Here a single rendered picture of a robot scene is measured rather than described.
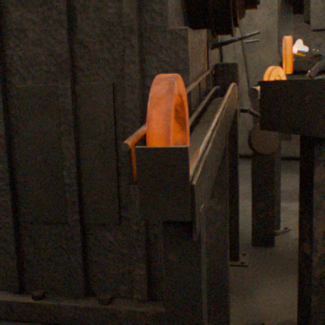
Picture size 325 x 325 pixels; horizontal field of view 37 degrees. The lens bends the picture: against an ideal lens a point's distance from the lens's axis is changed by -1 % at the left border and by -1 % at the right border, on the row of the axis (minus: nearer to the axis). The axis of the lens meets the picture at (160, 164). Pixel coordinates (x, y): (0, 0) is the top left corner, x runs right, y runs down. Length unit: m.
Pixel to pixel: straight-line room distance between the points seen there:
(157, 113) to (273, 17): 3.89
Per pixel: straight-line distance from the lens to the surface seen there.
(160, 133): 0.66
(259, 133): 2.05
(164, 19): 1.38
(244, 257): 2.03
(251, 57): 4.54
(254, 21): 4.56
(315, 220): 1.37
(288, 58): 2.09
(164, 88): 0.69
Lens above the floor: 0.72
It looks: 9 degrees down
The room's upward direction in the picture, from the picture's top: 2 degrees counter-clockwise
